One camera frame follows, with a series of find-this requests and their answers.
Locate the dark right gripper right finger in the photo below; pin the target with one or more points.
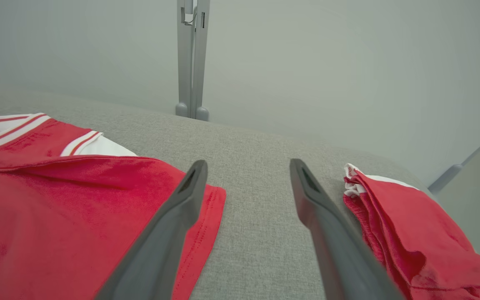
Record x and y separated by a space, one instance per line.
340 258

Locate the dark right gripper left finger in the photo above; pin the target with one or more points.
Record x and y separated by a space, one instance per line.
161 250

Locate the red shorts with white waistband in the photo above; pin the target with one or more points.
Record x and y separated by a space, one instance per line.
415 233

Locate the red jersey with white sleeves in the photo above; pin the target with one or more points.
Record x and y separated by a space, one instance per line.
56 216

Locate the grey metal leg with caster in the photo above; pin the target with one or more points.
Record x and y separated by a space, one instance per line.
448 177

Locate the grey upright metal post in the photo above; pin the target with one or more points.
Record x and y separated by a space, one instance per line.
192 62

